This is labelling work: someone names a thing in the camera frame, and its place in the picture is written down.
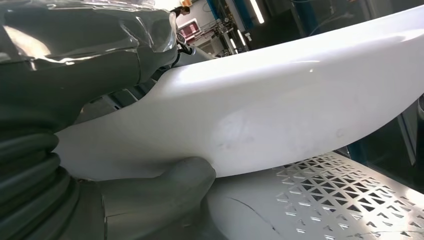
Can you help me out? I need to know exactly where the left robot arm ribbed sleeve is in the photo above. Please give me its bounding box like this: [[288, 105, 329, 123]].
[[0, 129, 81, 240]]

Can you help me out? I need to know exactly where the person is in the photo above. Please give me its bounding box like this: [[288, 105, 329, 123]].
[[169, 5, 192, 19]]

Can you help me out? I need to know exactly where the pink lit screen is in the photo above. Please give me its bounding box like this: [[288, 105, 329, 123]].
[[176, 18, 202, 43]]

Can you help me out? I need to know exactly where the ceiling light strip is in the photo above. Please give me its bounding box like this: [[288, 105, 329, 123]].
[[249, 0, 266, 25]]

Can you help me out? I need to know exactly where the silver perforated robot body panel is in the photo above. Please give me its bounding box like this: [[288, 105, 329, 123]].
[[198, 151, 424, 240]]

